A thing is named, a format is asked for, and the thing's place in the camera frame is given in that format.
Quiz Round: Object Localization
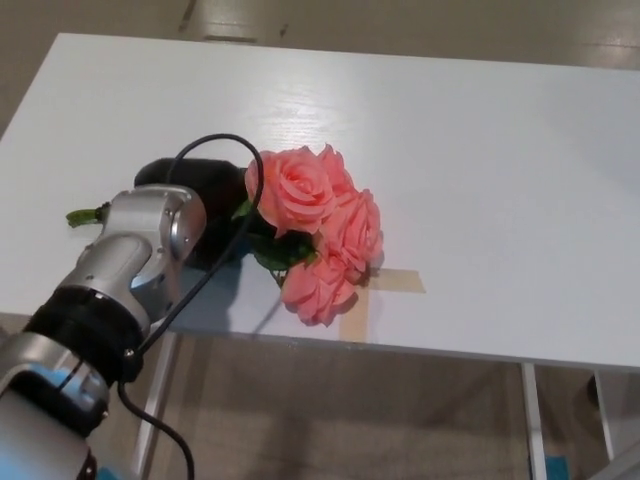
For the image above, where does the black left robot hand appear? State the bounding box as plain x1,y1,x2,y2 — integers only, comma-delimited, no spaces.
133,156,252,272

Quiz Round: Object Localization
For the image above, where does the pink artificial rose bouquet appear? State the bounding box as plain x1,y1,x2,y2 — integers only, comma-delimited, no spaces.
65,143,385,329

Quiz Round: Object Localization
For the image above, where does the white slanted table leg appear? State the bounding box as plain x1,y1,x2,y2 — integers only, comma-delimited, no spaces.
127,331,177,477

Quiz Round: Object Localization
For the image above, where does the long beige tape strip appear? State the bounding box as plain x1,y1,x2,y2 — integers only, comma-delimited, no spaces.
373,268,427,295

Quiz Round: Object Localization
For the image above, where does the white thick table leg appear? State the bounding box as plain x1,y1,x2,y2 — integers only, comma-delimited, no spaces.
520,362,547,480

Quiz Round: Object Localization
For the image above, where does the blue floor marker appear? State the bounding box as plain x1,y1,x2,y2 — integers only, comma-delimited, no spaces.
544,453,569,480

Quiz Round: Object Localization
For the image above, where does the white thin table leg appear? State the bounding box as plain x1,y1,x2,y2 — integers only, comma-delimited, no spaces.
593,369,616,459

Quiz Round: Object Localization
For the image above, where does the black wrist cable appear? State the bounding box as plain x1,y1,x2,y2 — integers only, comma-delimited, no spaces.
116,132,265,480

